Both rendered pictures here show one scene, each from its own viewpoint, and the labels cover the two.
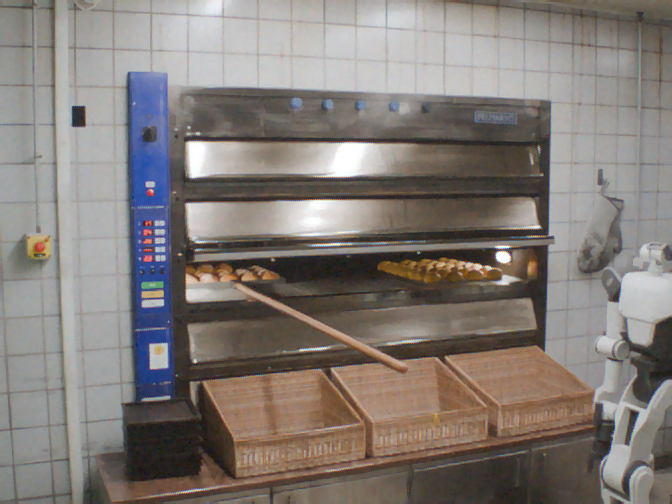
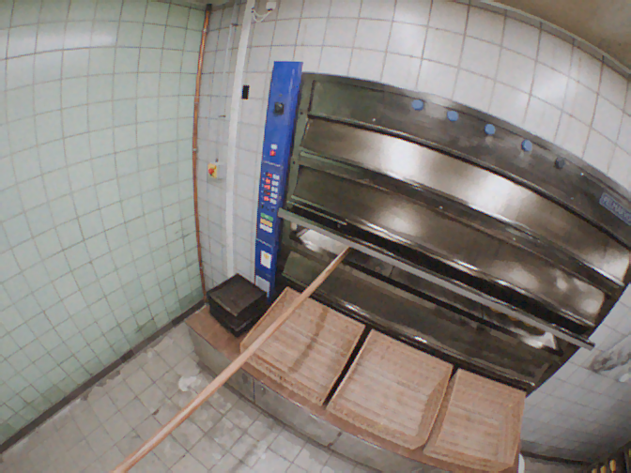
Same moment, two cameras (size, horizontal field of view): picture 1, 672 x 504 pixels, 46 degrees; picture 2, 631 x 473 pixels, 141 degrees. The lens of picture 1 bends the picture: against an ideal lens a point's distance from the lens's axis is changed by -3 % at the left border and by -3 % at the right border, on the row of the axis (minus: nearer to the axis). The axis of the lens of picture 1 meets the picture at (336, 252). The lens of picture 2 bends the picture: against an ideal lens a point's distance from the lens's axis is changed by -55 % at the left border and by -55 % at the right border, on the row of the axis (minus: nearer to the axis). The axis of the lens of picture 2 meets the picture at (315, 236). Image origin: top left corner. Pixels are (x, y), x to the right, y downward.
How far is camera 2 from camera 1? 2.70 m
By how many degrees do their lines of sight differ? 50
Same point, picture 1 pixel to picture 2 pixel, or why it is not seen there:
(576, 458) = not seen: outside the picture
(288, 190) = (387, 186)
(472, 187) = (566, 264)
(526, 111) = not seen: outside the picture
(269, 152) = (378, 144)
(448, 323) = (479, 350)
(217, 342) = (303, 270)
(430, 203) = (523, 258)
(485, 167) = (587, 252)
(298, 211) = (392, 208)
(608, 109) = not seen: outside the picture
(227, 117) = (347, 104)
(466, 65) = (611, 140)
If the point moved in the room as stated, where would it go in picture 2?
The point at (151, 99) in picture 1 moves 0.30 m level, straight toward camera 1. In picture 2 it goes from (284, 82) to (233, 74)
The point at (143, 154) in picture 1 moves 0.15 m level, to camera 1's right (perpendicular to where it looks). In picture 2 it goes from (272, 123) to (287, 128)
